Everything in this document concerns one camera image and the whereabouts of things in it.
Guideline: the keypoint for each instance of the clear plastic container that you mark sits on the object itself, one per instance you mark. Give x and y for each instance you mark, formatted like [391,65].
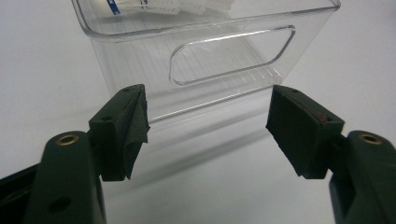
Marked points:
[140,62]

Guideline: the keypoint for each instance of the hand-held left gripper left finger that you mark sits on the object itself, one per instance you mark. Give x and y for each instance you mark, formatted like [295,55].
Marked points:
[120,133]

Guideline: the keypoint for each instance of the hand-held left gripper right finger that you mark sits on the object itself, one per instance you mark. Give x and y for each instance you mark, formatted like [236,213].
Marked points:
[299,130]

